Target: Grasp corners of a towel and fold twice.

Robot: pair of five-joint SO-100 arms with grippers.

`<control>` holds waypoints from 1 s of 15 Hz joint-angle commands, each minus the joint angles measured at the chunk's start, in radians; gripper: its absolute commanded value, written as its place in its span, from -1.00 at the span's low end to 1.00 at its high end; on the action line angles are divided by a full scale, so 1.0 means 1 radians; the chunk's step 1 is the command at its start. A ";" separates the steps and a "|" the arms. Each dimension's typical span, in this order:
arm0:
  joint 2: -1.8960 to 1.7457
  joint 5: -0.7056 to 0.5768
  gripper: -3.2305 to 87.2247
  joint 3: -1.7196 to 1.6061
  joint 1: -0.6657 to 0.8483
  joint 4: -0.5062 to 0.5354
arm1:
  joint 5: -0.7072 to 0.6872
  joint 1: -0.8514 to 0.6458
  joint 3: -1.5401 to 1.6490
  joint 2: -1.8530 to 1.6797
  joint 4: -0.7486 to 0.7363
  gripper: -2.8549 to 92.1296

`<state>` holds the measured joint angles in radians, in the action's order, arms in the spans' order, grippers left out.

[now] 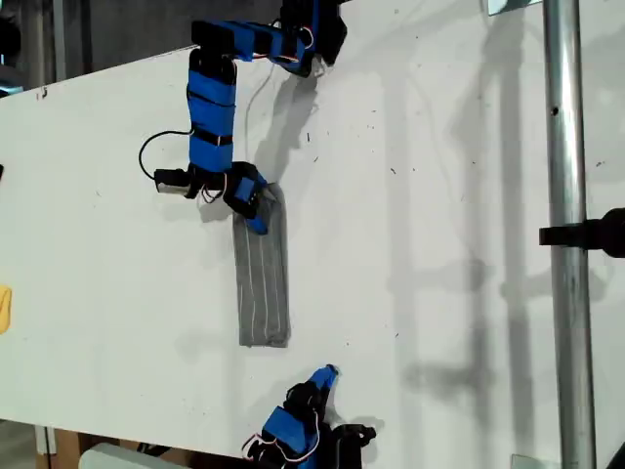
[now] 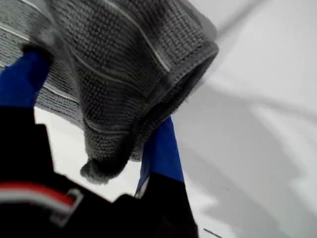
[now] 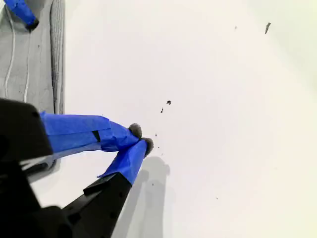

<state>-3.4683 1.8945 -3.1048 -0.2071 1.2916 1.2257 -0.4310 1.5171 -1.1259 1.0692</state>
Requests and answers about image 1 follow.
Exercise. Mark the black camera stalk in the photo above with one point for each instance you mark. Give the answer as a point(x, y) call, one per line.
point(193, 184)

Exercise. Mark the black clamp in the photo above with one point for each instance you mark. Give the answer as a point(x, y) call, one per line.
point(586, 234)

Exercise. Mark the white box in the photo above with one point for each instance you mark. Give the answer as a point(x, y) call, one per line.
point(127, 459)

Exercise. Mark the wooden table leg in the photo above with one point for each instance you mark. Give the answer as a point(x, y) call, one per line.
point(66, 449)

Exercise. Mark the black camera box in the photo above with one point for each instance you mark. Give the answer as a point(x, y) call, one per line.
point(359, 434)
point(168, 183)

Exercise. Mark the steel post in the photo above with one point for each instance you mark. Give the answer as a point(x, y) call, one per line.
point(566, 146)

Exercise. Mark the yellow object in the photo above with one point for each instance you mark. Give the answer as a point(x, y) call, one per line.
point(4, 310)

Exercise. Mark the grey striped towel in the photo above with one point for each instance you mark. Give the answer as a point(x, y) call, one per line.
point(263, 293)

